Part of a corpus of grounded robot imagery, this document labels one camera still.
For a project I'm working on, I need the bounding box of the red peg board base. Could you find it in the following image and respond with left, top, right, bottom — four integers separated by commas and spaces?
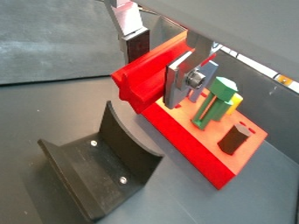
143, 89, 267, 189

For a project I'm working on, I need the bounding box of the black curved fixture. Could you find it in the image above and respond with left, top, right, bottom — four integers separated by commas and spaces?
37, 102, 164, 222

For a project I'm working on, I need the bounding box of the tall green triangular peg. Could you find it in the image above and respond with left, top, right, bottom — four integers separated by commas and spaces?
191, 76, 239, 130

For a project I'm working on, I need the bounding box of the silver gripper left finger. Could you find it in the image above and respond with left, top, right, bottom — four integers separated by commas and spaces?
104, 0, 150, 64

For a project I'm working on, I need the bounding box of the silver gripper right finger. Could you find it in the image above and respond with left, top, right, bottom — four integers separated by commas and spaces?
163, 31, 214, 109

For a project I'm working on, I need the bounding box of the green cylinder peg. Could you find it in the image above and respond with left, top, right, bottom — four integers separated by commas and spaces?
211, 99, 232, 121

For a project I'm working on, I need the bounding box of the blue rectangular arch peg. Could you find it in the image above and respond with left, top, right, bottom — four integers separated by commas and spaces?
190, 60, 219, 102

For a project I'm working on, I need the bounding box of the red star prism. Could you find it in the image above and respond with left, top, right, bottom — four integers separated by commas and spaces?
111, 31, 191, 114

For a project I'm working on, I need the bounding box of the yellow cylinder peg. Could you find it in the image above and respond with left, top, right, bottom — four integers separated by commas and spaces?
227, 94, 243, 115

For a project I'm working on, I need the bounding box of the brown hexagonal peg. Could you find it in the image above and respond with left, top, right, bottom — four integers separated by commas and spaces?
218, 123, 251, 155

